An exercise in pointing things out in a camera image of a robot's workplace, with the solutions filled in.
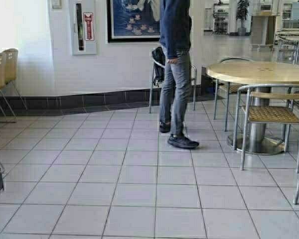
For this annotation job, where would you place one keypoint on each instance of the background tables and chairs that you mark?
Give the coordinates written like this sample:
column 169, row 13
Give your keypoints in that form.
column 288, row 42

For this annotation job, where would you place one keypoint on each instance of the metal chair behind person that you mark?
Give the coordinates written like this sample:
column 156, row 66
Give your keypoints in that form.
column 193, row 82

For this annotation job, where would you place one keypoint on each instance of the black backpack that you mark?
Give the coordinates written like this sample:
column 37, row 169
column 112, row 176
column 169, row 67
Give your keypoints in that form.
column 158, row 65

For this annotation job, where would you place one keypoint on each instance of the metal chair behind table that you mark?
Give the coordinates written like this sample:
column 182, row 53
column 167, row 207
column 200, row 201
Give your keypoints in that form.
column 228, row 88

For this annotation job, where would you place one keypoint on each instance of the framed blue poster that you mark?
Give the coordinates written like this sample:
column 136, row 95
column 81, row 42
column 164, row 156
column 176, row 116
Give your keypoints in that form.
column 133, row 20

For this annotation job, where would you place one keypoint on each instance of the round wooden cafe table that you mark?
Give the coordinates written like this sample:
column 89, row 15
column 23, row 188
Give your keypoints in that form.
column 251, row 73

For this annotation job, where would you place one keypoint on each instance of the person in blue hoodie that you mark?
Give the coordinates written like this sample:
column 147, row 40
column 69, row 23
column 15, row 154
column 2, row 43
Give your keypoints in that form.
column 175, row 30

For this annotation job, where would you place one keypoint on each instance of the red fire extinguisher sign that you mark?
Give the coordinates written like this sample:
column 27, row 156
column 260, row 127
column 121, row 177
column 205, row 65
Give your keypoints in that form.
column 88, row 26

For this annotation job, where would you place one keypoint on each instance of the white fire extinguisher cabinet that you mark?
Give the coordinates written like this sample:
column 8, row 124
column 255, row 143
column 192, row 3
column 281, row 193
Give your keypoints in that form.
column 79, row 46

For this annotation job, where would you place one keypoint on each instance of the metal wicker chair front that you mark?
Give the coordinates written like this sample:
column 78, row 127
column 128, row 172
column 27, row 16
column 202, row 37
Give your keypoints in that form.
column 257, row 106

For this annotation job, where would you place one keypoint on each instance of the potted tree plant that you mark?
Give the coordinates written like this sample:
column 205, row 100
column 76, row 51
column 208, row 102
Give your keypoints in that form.
column 241, row 14

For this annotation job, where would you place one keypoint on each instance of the wooden counter stand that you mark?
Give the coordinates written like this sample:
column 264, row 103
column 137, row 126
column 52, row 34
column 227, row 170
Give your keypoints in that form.
column 263, row 28

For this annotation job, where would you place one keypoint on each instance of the wooden chair far left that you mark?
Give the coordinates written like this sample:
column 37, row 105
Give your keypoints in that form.
column 11, row 70

